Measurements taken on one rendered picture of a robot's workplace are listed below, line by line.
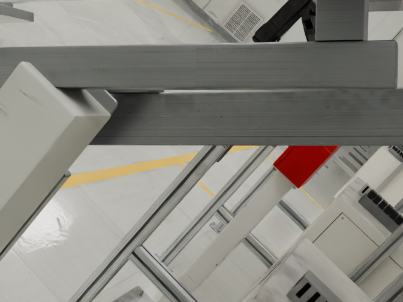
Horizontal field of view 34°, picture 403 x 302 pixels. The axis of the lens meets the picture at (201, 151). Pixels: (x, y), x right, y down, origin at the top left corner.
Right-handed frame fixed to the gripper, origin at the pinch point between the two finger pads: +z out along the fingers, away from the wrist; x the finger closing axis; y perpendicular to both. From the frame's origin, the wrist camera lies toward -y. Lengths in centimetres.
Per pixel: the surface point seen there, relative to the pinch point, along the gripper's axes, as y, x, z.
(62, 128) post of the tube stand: -12, -63, 0
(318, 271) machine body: -13.3, 24.3, 30.5
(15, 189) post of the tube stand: -17, -63, 4
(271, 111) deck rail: -3.2, -32.0, 1.2
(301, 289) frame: -12.0, -0.7, 27.9
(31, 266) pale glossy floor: -94, 50, 20
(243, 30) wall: -187, 848, -177
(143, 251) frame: -55, 38, 21
